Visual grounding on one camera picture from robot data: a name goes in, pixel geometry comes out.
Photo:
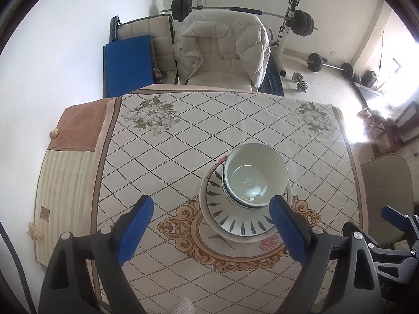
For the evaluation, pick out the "dark item with red label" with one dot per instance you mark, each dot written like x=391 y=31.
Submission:
x=159 y=75

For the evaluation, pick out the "beige striped brown cloth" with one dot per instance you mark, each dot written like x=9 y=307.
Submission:
x=65 y=176

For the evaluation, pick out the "beige cloth clip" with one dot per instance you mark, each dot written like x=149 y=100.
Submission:
x=32 y=230
x=54 y=133

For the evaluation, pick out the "grey padded chair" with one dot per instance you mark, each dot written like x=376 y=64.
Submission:
x=383 y=186

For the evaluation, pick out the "short barbell with black plates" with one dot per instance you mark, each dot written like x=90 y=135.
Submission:
x=315 y=62

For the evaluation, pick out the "blue stroke patterned plate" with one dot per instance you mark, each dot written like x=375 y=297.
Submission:
x=229 y=216

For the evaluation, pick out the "white door frame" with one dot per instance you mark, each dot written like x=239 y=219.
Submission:
x=371 y=32

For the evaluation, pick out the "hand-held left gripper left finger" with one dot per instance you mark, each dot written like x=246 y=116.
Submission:
x=136 y=232

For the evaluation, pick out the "dark wooden chair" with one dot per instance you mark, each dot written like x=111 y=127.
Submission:
x=406 y=114

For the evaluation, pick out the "beige quilted leather chair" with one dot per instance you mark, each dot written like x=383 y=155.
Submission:
x=160 y=39

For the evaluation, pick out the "black metal frame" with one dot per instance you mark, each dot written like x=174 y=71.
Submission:
x=115 y=27

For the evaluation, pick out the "diamond patterned floral tablecloth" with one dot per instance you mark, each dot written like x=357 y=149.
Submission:
x=196 y=130

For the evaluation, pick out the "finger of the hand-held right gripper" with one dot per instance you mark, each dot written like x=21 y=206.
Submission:
x=392 y=213
x=392 y=255

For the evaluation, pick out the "black blue weight bench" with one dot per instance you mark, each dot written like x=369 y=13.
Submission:
x=275 y=80

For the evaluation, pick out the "black rimmed white bowl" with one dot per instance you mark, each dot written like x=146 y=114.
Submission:
x=244 y=204

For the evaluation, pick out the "chrome dumbbell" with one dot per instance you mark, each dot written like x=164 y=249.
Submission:
x=301 y=86

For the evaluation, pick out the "pink floral white plate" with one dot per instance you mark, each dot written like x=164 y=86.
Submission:
x=220 y=161

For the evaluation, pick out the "blue red floral white bowl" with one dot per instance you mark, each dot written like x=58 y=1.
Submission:
x=255 y=166

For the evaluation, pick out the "black box appliance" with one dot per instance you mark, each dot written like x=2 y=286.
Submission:
x=370 y=79

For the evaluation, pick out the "white puffer jacket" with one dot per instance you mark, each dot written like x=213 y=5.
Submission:
x=242 y=45

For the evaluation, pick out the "blue folded mat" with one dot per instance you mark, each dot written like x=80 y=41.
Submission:
x=127 y=65

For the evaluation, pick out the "white knit fabric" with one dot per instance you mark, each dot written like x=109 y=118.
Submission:
x=185 y=305

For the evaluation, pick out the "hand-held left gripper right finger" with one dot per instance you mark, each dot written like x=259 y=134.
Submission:
x=289 y=232

